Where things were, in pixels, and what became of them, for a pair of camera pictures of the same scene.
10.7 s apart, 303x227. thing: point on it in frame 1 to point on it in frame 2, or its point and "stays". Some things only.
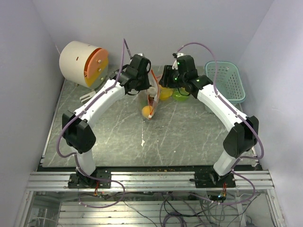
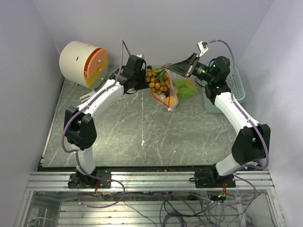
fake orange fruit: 147,110 to 173,100
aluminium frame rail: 147,181 stays
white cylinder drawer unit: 84,64 stays
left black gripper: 147,84 stays
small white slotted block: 84,98 stays
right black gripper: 165,80 to 186,67
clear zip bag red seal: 148,97 to 164,87
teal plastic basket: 228,82 stays
